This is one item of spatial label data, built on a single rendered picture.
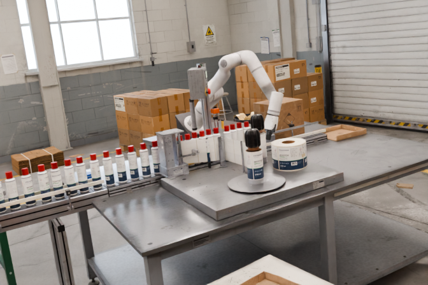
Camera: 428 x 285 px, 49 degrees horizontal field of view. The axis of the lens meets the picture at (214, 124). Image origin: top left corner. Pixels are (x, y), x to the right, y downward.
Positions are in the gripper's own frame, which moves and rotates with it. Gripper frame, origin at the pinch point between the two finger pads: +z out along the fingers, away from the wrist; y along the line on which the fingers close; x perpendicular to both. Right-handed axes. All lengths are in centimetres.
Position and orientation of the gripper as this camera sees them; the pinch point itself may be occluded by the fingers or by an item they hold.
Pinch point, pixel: (268, 137)
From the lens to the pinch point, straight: 323.8
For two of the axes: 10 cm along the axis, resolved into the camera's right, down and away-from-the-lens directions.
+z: -2.0, 9.8, 0.3
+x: 8.5, 1.6, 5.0
